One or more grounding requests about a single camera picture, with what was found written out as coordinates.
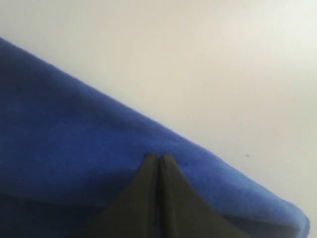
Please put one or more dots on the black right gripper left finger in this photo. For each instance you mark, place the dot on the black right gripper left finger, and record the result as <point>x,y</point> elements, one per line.
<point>133,213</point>

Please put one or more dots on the blue towel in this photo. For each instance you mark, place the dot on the blue towel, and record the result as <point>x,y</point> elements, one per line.
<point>67,151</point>

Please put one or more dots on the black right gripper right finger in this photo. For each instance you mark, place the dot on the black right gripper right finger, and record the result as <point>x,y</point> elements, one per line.
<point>183,213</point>

